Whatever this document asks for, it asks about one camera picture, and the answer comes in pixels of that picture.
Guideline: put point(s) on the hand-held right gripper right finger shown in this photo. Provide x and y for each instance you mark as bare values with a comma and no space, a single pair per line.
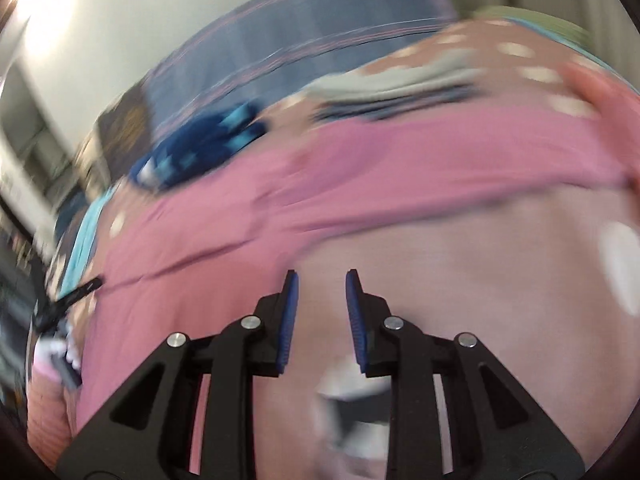
354,310

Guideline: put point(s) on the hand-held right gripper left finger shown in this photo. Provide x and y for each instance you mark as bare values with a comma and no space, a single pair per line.
290,310

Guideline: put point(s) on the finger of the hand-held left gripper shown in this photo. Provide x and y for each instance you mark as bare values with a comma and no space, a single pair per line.
80,291

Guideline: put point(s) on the pink garment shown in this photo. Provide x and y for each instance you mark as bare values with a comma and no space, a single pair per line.
380,175

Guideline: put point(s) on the pink spotted blanket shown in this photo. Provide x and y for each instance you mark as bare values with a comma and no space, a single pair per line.
500,270

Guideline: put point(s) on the dark brown object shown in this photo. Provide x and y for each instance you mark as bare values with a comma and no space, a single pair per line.
122,120

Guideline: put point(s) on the dark blue patterned cloth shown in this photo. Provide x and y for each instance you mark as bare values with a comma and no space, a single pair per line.
200,150

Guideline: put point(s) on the dark striped folded cloth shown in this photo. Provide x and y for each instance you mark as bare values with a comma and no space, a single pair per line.
400,106

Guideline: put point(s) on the grey folded cloth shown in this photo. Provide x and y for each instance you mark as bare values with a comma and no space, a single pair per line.
400,80

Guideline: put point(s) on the blue plaid sheet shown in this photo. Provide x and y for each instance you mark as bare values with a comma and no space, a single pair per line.
300,25

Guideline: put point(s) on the peach cloth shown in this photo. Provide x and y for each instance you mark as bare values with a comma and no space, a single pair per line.
610,95

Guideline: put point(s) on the green cloth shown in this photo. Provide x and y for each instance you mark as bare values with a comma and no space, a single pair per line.
540,20

